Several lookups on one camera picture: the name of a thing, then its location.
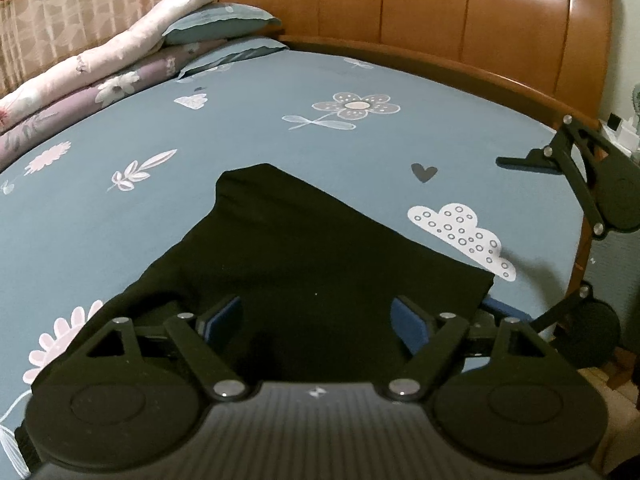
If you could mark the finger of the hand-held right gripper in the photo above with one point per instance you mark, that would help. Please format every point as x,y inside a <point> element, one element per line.
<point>530,161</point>
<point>497,306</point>

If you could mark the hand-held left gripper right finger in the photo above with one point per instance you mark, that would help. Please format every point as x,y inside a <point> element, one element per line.
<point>410,322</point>

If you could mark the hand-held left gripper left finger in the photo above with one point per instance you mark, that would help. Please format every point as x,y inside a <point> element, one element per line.
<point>225,316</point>

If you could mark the clear round glass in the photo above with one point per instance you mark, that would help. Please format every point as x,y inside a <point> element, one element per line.
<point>636,100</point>

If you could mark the wooden headboard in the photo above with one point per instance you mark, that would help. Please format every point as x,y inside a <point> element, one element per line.
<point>425,10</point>

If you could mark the purple floral quilt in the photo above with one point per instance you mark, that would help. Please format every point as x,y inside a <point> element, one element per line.
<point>100,92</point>

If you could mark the pink floral quilt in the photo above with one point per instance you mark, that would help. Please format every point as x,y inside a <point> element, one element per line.
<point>100,55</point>

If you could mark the plump teal pillow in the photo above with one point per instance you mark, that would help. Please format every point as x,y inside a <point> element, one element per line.
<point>220,22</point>

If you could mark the patterned beige curtain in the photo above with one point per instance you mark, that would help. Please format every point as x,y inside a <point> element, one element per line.
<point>75,15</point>

